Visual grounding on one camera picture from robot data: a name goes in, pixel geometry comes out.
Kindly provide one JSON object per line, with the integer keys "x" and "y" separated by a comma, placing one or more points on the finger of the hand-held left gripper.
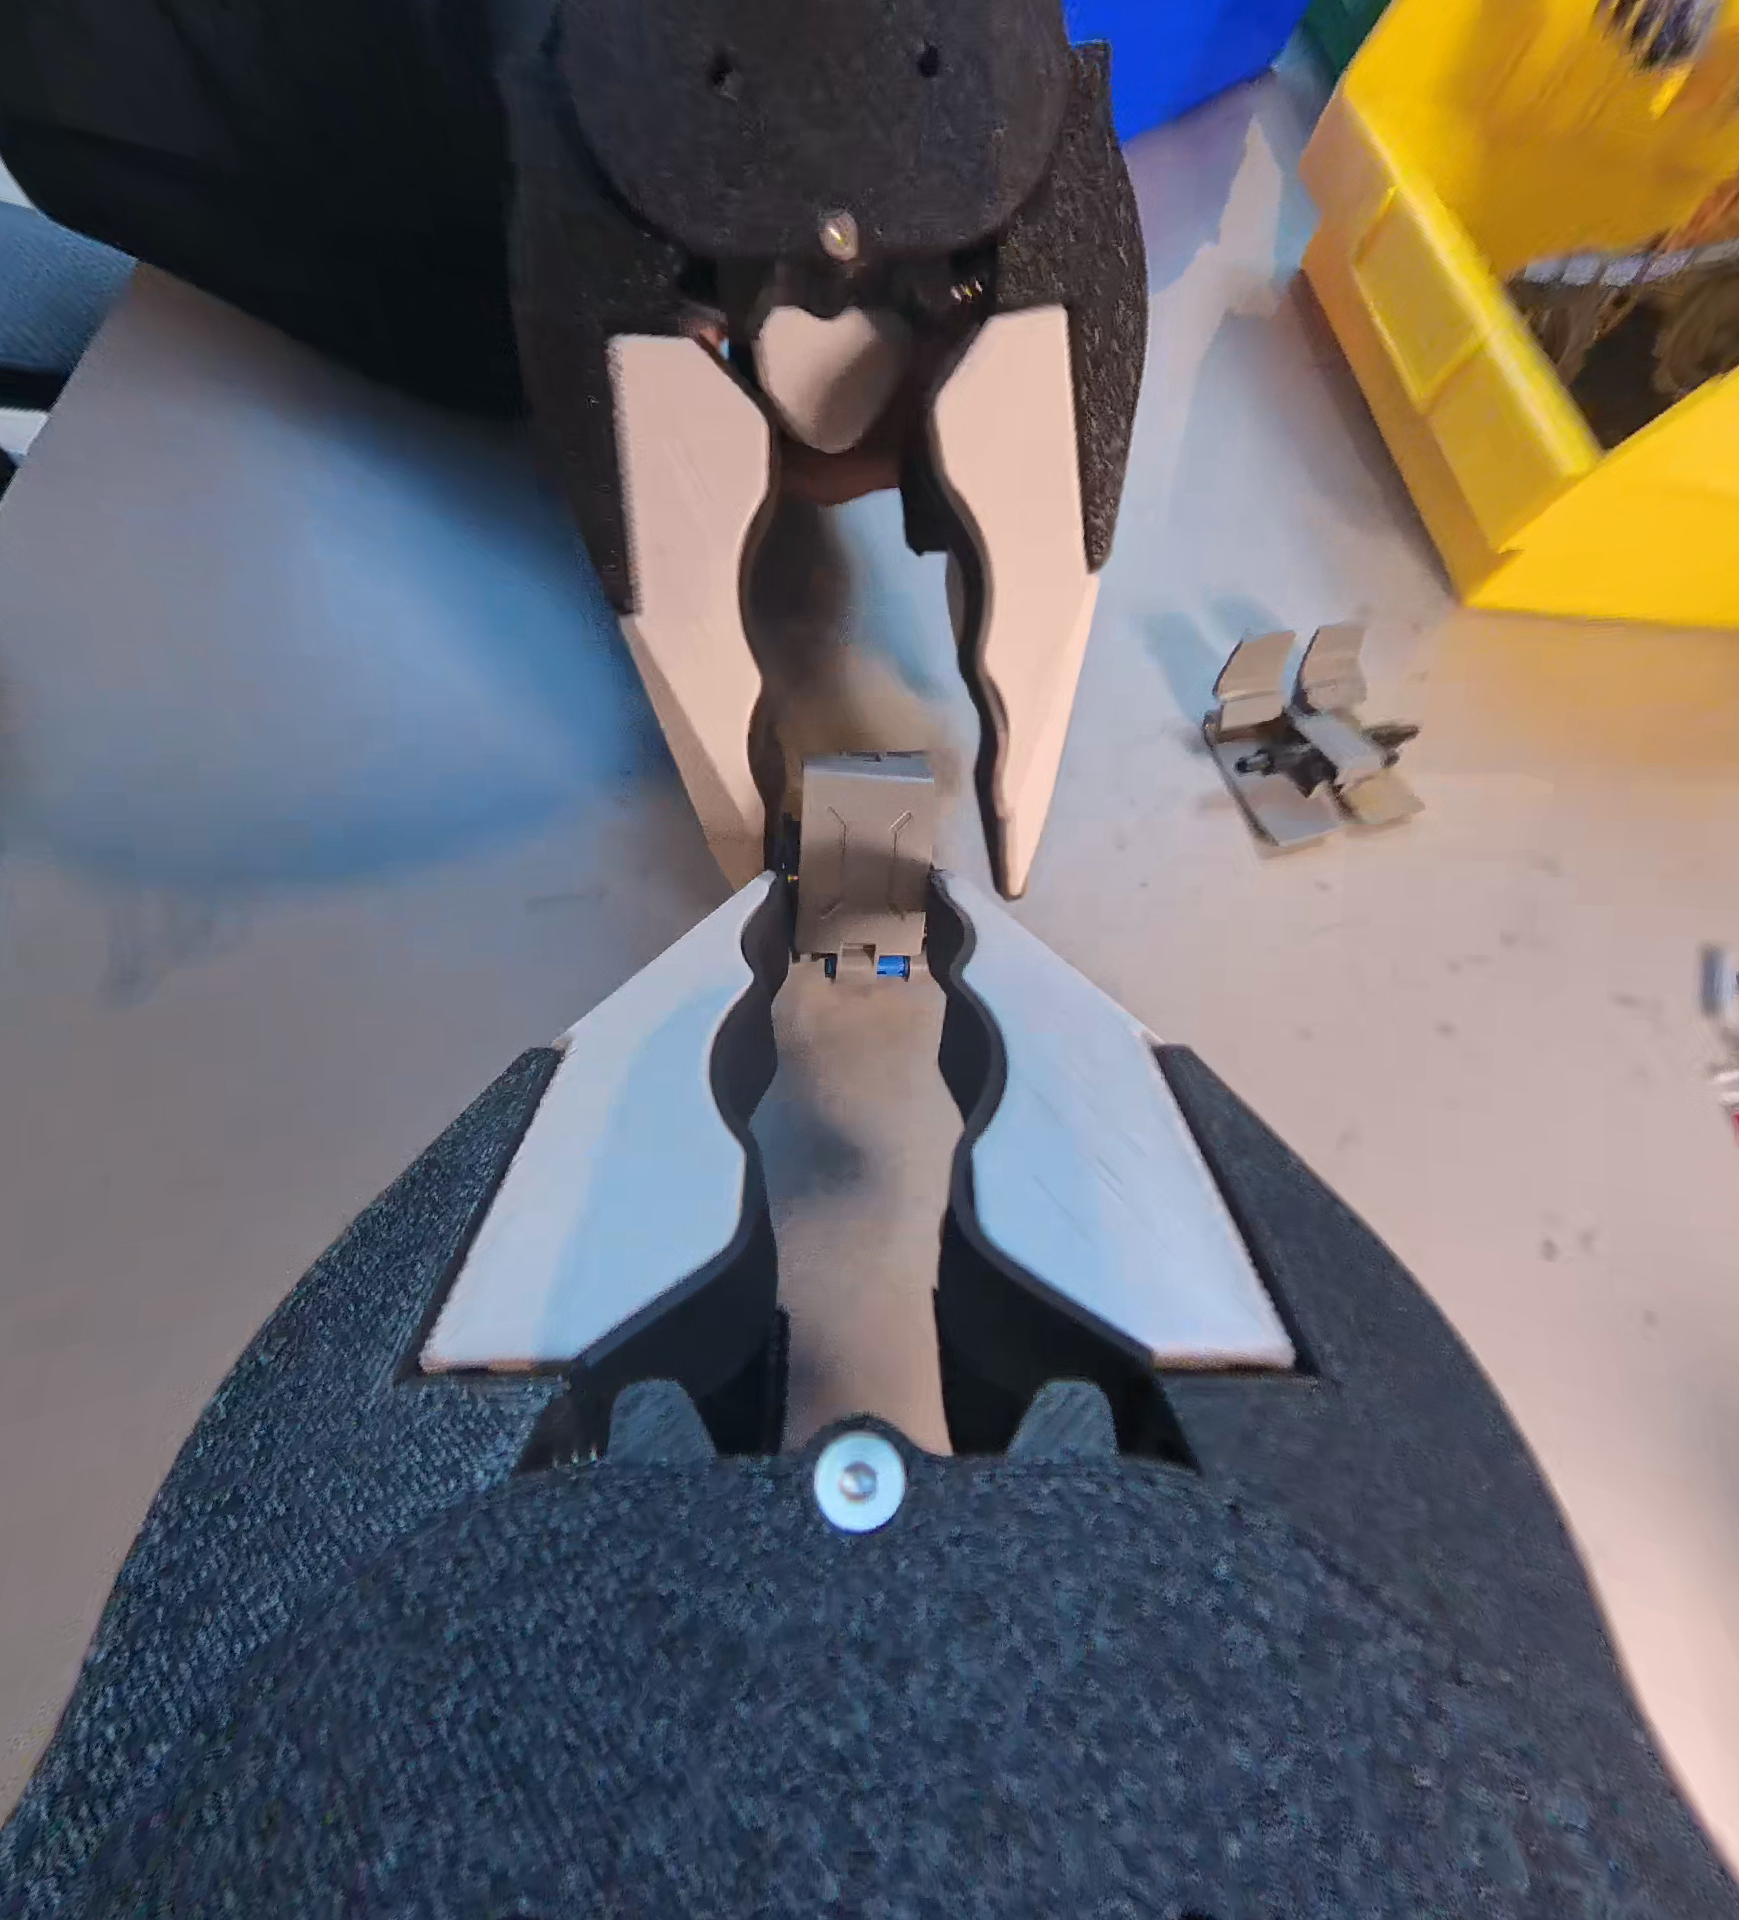
{"x": 1026, "y": 525}
{"x": 689, "y": 525}

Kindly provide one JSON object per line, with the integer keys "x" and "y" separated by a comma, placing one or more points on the grey desk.
{"x": 285, "y": 751}

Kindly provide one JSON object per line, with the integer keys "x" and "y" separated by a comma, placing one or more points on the blue plastic bin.
{"x": 1184, "y": 60}

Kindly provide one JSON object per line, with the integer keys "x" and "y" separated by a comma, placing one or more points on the yellow plastic bin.
{"x": 1709, "y": 510}

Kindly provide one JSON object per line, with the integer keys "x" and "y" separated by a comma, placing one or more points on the grey toy bracket piece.
{"x": 861, "y": 854}

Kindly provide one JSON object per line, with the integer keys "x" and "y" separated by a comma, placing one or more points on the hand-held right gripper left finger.
{"x": 599, "y": 1202}

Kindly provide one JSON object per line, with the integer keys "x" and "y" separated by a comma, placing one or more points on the yellow toy tracked vehicle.
{"x": 1679, "y": 315}

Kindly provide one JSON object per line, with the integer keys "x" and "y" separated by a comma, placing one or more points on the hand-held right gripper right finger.
{"x": 1108, "y": 1202}

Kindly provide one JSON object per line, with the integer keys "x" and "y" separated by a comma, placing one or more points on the green plastic bin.
{"x": 1340, "y": 30}

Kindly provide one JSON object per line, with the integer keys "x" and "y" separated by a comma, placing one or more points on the black toy wheel assembly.
{"x": 892, "y": 969}

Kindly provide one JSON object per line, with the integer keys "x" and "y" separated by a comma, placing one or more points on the grey toy panel assembly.
{"x": 1312, "y": 743}

